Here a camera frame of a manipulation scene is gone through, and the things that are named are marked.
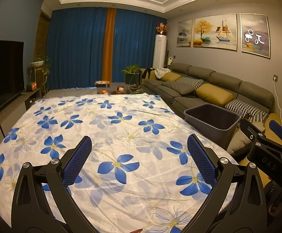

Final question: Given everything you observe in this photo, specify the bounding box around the white blue floral blanket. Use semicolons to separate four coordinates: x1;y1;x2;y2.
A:
0;93;238;233

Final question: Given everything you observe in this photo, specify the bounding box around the grey plastic bin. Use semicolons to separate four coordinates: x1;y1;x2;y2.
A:
183;103;241;151

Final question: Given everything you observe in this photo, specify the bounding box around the small doll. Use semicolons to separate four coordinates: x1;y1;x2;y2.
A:
112;85;126;95

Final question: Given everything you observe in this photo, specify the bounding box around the grey framed painting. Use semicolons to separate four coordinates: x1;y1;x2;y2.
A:
239;13;271;59

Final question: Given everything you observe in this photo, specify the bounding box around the black flat television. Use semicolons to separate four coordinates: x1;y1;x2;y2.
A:
0;40;25;122

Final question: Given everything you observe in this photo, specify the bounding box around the trailing plant in white bowl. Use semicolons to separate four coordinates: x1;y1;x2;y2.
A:
30;56;51;95

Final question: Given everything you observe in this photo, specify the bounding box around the grey television cabinet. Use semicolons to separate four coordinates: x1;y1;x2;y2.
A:
0;89;40;148

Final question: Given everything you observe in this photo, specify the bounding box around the dark round teapot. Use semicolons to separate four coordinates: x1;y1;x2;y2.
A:
129;84;145;95

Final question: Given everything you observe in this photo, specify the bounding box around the green plant in dark pot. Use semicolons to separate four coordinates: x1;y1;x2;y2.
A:
121;64;141;90

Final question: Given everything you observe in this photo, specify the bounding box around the small yellow cushion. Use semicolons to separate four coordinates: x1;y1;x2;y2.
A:
160;72;182;82

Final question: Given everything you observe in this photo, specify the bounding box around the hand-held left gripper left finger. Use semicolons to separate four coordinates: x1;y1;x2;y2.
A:
11;136;96;233

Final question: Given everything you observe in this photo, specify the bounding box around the blue curtain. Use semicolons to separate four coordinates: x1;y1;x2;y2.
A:
46;8;108;90
112;9;169;84

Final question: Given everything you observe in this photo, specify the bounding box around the large black white patterned cushion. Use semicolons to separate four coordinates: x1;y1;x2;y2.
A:
225;99;269;123

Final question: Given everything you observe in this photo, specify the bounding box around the gold plant stand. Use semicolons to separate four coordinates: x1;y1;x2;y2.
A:
33;65;46;97

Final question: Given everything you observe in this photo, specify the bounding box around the black jacket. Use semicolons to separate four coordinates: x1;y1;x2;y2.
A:
143;67;157;79

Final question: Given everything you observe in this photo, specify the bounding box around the orange flower ornament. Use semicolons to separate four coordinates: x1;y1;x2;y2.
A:
155;22;169;36

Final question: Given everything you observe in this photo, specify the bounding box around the orange curtain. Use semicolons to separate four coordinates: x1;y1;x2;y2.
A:
102;8;117;82

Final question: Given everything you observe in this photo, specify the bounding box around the large yellow cushion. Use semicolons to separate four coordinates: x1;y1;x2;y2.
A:
196;83;233;105

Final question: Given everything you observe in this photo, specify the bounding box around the small black white patterned cushion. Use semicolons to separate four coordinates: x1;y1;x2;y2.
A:
176;76;204;89

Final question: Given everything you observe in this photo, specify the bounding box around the small landscape painting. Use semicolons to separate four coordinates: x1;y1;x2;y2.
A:
177;19;193;48

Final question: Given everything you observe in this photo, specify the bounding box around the grey cushion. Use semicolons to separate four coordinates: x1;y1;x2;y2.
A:
162;81;196;96

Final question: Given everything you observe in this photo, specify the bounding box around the white cloth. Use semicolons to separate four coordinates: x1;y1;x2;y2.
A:
154;68;172;79

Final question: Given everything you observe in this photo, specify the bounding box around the wide sailboat painting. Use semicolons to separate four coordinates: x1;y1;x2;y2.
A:
193;13;238;51

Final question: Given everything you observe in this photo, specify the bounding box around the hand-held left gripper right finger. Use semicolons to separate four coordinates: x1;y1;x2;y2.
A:
187;133;269;233

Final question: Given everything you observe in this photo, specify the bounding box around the grey sectional sofa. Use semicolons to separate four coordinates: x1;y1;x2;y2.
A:
142;62;282;133

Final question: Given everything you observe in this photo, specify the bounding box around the white power cable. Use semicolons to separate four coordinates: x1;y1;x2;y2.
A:
274;79;282;120

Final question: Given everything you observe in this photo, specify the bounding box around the white standing air conditioner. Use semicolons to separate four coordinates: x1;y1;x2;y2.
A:
153;34;168;69

